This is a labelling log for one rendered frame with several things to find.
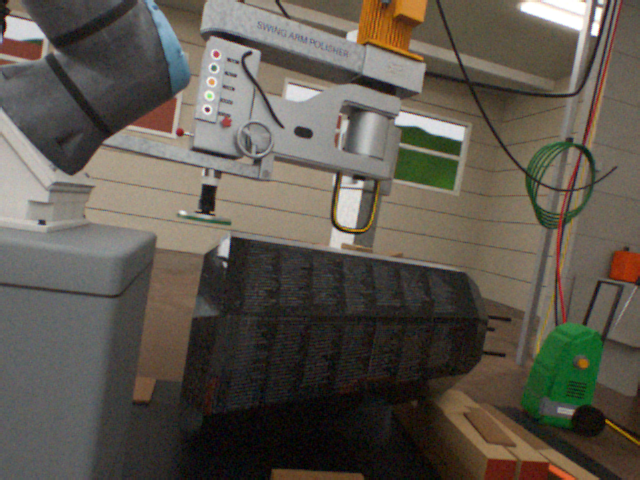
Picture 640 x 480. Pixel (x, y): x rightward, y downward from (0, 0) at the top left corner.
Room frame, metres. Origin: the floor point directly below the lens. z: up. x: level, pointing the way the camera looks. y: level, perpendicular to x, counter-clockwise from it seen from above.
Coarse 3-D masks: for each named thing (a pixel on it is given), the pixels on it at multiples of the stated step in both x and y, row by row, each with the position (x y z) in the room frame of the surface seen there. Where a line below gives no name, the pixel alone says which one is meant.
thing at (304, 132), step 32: (256, 96) 1.72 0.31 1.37; (320, 96) 1.82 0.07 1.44; (352, 96) 1.87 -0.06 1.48; (384, 96) 1.93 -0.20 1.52; (256, 128) 1.73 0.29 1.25; (288, 128) 1.77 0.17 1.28; (320, 128) 1.83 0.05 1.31; (256, 160) 1.91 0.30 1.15; (288, 160) 1.84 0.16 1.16; (320, 160) 1.83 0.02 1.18; (352, 160) 1.89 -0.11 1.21
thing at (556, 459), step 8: (544, 456) 1.73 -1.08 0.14; (552, 456) 1.73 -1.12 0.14; (560, 456) 1.75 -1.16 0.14; (552, 464) 1.69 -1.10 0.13; (560, 464) 1.68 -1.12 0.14; (568, 464) 1.69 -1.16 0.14; (576, 464) 1.69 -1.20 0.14; (568, 472) 1.63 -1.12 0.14; (576, 472) 1.63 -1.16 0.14; (584, 472) 1.64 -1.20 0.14
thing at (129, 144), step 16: (112, 144) 1.57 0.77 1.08; (128, 144) 1.59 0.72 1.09; (144, 144) 1.61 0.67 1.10; (160, 144) 1.63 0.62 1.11; (176, 160) 1.66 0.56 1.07; (192, 160) 1.68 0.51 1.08; (208, 160) 1.70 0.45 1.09; (224, 160) 1.73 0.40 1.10; (240, 176) 1.86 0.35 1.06; (256, 176) 1.78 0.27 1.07
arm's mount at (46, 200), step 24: (0, 120) 0.60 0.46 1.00; (0, 144) 0.61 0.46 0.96; (24, 144) 0.61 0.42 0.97; (0, 168) 0.61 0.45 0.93; (24, 168) 0.62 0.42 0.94; (48, 168) 0.63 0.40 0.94; (0, 192) 0.61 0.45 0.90; (24, 192) 0.62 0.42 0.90; (48, 192) 0.63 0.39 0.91; (72, 192) 0.74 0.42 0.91; (0, 216) 0.61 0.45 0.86; (24, 216) 0.62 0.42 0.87; (48, 216) 0.65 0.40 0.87; (72, 216) 0.76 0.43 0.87
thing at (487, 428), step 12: (432, 396) 1.85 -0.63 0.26; (444, 396) 1.88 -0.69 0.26; (444, 408) 1.74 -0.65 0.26; (456, 408) 1.76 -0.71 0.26; (468, 408) 1.80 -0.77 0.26; (480, 408) 1.82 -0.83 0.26; (480, 420) 1.69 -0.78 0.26; (492, 420) 1.71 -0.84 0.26; (480, 432) 1.58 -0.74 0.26; (492, 432) 1.59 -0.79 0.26; (504, 444) 1.52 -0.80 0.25
